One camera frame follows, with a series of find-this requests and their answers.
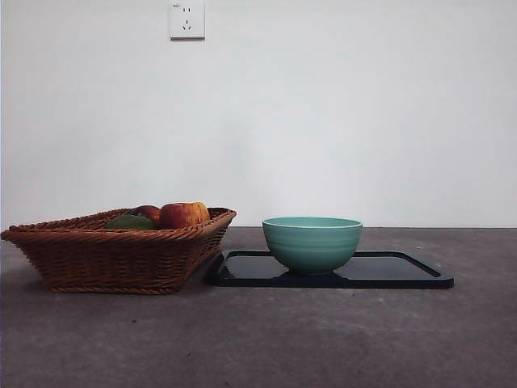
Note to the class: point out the teal ribbed bowl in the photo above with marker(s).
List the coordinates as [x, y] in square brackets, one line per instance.
[312, 247]

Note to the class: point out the red yellow apple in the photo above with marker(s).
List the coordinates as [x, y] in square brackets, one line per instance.
[183, 216]

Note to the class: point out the dark purple plum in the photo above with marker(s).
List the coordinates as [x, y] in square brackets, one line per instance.
[147, 212]

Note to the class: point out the green avocado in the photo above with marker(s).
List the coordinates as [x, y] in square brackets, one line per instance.
[131, 223]

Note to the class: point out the black rectangular tray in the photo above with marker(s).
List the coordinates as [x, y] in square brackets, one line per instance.
[383, 275]

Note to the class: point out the brown wicker basket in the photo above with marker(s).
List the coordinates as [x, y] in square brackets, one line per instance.
[113, 262]

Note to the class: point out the white wall socket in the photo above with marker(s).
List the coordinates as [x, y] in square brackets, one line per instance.
[187, 21]

